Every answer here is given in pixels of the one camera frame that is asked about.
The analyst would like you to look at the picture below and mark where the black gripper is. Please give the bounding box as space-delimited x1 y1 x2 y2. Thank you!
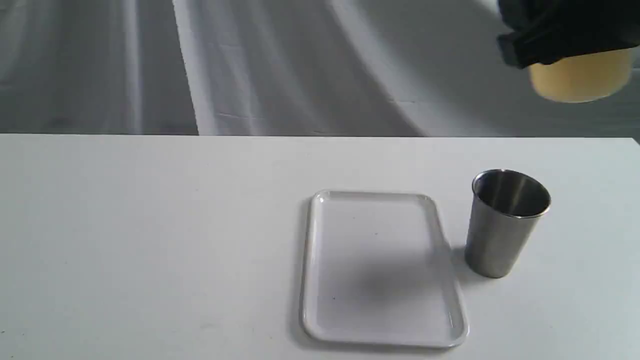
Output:
497 0 640 69

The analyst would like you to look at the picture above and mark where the translucent squeeze bottle amber liquid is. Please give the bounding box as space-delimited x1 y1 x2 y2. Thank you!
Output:
527 48 634 104

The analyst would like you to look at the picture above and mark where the stainless steel cup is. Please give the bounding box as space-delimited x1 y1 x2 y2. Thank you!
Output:
464 168 552 279

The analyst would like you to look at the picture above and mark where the grey draped backdrop cloth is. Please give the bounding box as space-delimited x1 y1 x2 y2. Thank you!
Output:
0 0 639 140

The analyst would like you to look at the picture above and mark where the white rectangular plastic tray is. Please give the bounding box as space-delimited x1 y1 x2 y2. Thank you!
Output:
299 189 470 349

